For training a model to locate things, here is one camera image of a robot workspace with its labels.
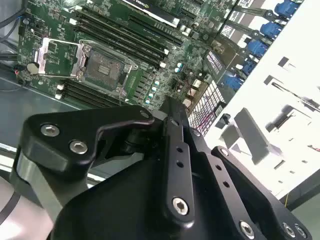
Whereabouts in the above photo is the metal socket cover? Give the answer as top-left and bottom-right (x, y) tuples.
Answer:
(37, 36), (88, 81)

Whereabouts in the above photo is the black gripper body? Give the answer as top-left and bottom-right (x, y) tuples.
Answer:
(49, 152), (242, 240)

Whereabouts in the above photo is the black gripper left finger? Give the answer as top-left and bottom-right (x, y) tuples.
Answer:
(9, 96), (196, 226)

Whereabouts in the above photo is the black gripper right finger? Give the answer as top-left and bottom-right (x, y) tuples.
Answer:
(178, 99), (313, 240)

